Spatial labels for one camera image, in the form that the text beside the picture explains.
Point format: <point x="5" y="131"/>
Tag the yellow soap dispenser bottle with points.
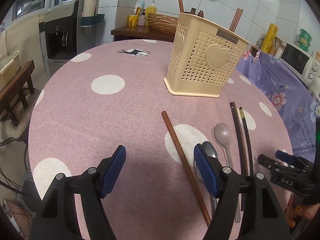
<point x="150" y="9"/>

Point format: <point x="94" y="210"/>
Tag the black chopstick gold band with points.
<point x="248" y="141"/>

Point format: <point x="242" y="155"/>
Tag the stainless steel spoon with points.
<point x="207" y="175"/>

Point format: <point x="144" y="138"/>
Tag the yellow mug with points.
<point x="133" y="20"/>

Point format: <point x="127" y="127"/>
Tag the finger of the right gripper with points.
<point x="266" y="161"/>
<point x="285" y="157"/>

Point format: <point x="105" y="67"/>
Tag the purple floral cloth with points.
<point x="295" y="105"/>

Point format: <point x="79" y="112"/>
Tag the dark wooden stool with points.
<point x="15" y="87"/>

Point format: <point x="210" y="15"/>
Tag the dark wooden counter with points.
<point x="138" y="32"/>

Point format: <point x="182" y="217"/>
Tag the woven wicker basin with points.
<point x="162" y="23"/>

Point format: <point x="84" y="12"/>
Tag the pink polka dot tablecloth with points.
<point x="114" y="95"/>

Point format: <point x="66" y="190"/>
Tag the reddish brown wooden chopstick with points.
<point x="232" y="21"/>
<point x="187" y="168"/>

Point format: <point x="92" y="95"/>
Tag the person's right hand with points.
<point x="301" y="210"/>

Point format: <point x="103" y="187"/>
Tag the grey translucent plastic spoon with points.
<point x="223" y="137"/>

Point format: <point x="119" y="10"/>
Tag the beige plastic utensil holder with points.
<point x="204" y="55"/>

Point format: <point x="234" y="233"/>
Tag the white water dispenser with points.
<point x="64" y="35"/>

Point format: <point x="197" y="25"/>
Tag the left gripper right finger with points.
<point x="262" y="217"/>

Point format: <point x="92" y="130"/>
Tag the paper cup stack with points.
<point x="90" y="7"/>

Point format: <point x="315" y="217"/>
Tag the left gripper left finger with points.
<point x="57" y="217"/>

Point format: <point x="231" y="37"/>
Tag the white microwave oven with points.
<point x="302" y="64"/>

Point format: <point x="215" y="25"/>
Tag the dark wooden handled spoon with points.
<point x="201" y="14"/>

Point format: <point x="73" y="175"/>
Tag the yellow roll package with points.
<point x="269" y="38"/>

